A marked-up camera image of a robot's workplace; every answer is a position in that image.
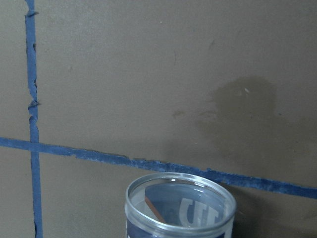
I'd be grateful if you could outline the clear tennis ball can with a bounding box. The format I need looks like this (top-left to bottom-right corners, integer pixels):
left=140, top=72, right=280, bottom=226
left=125, top=173, right=237, bottom=238

